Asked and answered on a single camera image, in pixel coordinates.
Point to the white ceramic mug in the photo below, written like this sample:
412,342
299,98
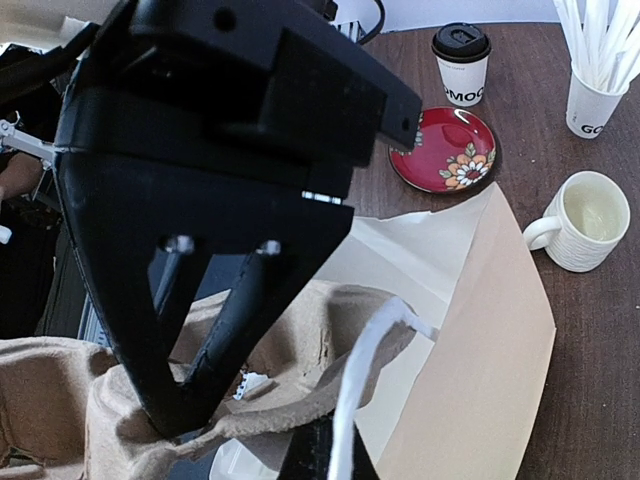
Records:
586,219

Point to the black plastic cup lid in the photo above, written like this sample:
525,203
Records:
460,40

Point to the white paper coffee cup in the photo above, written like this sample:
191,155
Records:
463,83

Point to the cup of white straws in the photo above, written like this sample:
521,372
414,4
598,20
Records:
603,44

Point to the red floral plate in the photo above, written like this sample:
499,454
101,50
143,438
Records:
454,151

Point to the brown paper bag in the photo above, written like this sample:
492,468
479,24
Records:
443,316

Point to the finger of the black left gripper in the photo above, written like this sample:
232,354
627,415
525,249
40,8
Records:
250,320
165,320

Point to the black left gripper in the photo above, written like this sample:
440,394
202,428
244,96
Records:
232,123

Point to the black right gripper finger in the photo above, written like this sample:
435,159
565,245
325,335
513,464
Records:
308,455

